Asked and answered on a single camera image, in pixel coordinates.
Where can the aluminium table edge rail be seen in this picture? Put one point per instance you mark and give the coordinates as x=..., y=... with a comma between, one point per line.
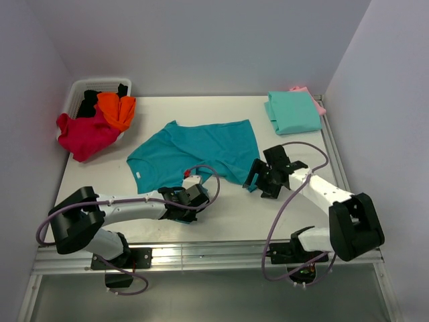
x=219, y=255

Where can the orange t shirt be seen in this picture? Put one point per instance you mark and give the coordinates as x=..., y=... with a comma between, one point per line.
x=118, y=111

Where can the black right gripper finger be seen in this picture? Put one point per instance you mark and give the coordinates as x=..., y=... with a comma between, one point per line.
x=256, y=176
x=270, y=190

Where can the folded pink t shirt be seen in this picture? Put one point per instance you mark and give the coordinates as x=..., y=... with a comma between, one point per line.
x=320, y=109

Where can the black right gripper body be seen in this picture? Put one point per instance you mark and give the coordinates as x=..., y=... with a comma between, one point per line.
x=267, y=176

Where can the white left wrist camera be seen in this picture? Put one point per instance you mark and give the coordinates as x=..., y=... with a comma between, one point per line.
x=190, y=179

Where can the black t shirt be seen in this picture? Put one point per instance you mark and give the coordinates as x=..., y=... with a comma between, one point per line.
x=87, y=105

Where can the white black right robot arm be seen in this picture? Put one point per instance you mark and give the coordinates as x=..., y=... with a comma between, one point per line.
x=353, y=224

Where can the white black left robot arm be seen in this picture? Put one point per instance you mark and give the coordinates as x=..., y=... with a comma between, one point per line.
x=79, y=220

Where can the magenta t shirt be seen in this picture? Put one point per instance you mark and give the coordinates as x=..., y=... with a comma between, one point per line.
x=85, y=136

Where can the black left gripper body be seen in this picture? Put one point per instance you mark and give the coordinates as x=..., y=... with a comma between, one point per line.
x=189, y=213

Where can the folded mint t shirt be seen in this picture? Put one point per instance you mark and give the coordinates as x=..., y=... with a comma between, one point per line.
x=292, y=112

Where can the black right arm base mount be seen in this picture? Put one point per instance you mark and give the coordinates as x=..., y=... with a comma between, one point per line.
x=291, y=252

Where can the teal t shirt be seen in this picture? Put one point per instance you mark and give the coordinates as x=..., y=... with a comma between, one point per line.
x=162, y=160

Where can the white plastic laundry basket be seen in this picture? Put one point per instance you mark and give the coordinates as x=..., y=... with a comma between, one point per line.
x=76, y=94

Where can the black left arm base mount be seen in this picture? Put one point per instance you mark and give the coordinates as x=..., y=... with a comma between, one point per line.
x=125, y=267

